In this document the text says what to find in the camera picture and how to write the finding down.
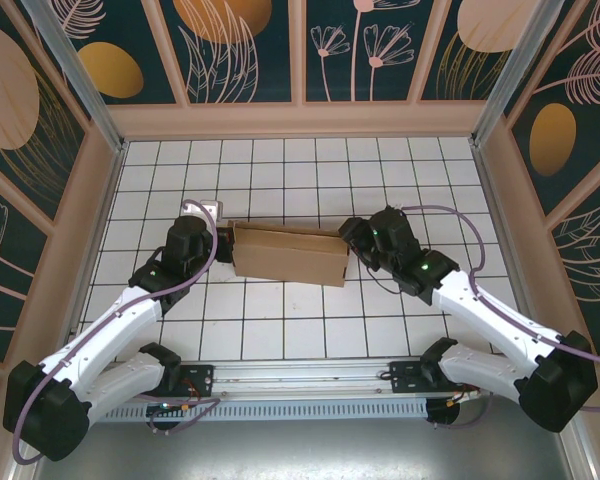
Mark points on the wall panel with fern drawing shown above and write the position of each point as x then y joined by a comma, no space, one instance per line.
590,260

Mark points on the brown cardboard paper box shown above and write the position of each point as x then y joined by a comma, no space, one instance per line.
285,260

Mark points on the grey metal sheet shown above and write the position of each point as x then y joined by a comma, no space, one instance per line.
300,450

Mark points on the aluminium corner post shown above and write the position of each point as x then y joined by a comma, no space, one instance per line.
80,85
510,65

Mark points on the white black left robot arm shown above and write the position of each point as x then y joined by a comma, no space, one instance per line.
110,335

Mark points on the wall panel with golden oval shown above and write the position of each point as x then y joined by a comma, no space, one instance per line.
110,70

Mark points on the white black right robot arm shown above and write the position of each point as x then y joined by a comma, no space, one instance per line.
480,322

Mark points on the wall panel with orange oval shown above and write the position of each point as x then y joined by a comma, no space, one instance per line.
555,140

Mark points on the wall panel with small flower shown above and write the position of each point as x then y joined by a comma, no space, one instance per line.
5,260

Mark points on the wall panel with pink disc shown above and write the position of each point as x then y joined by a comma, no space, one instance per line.
470,50

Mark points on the aluminium table edge rail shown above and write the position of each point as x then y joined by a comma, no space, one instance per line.
491,197
108,200

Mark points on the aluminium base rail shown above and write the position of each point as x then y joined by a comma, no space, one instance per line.
300,375

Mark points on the wall panel with pink oval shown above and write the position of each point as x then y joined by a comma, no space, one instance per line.
20,100

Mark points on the wall panel with leaf drawing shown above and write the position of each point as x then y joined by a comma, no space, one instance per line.
220,50

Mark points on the wall panel with flower drawing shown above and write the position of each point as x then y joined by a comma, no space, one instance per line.
360,50

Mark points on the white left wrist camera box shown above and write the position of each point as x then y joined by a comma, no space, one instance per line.
212,206

